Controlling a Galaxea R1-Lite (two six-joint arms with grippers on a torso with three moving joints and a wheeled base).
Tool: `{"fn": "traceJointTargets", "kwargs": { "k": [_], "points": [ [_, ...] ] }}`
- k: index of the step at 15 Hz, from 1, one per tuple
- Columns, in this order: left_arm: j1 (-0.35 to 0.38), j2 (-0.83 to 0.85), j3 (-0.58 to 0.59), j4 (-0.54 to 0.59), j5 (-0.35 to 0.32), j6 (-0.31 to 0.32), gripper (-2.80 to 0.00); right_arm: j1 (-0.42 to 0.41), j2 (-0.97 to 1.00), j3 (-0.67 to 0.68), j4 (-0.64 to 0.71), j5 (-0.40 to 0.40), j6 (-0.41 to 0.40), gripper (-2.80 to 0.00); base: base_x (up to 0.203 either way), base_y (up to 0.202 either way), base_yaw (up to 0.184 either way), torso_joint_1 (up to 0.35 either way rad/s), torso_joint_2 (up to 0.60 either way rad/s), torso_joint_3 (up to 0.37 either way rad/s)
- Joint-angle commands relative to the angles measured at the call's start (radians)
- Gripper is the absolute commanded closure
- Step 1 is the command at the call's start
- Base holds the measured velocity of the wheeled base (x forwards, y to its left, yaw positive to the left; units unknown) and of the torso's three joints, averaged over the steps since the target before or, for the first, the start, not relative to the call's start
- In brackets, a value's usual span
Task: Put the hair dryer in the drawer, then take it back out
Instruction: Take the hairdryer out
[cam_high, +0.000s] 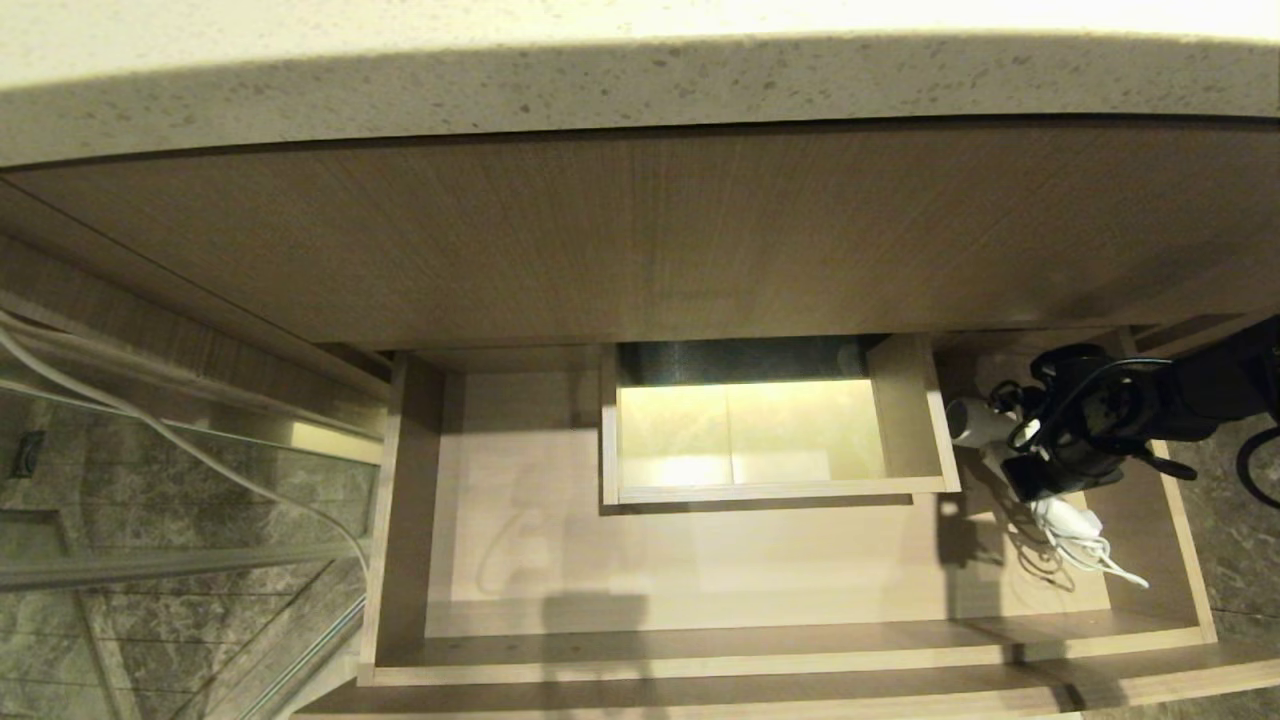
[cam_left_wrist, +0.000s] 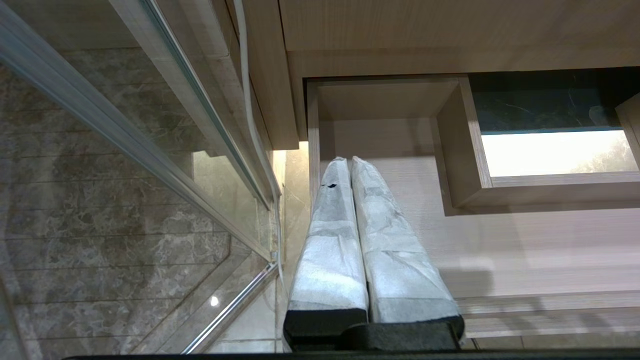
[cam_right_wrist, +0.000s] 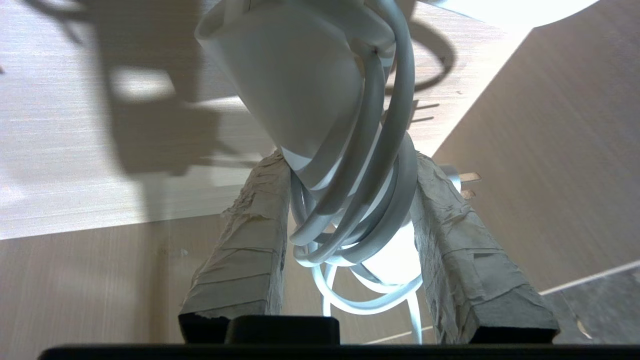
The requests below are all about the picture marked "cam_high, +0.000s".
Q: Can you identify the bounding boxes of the fixed wooden cabinet front panel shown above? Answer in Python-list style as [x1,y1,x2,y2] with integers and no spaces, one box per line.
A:
[5,120,1280,353]

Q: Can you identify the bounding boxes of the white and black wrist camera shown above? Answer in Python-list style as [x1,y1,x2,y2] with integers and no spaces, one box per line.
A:
[1000,418,1073,503]

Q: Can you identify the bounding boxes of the chrome floor rail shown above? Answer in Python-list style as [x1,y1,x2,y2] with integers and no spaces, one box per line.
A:
[235,595,367,720]

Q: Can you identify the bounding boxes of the grey hair dryer cord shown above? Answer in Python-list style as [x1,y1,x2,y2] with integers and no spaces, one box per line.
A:
[1020,500,1151,591]

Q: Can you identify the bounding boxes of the speckled stone countertop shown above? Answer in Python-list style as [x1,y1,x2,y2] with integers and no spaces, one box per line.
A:
[0,0,1280,169]

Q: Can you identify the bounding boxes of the white hair dryer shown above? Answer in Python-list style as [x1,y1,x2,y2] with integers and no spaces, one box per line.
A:
[945,396,1106,541]

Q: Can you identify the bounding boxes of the thin white cable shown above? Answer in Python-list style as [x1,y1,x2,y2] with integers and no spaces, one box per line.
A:
[0,308,373,586]

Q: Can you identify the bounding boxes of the wooden cabinet side panel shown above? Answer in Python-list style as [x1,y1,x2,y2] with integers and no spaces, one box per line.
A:
[0,178,397,403]

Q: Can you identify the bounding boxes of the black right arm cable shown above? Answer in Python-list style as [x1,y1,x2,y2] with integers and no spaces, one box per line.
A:
[990,355,1280,511]

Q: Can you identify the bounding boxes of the wooden vanity drawer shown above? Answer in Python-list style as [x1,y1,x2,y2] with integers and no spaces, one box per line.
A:
[290,325,1280,720]

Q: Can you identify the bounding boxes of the glass shower partition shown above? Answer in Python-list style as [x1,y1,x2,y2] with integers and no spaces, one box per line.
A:
[0,288,389,720]

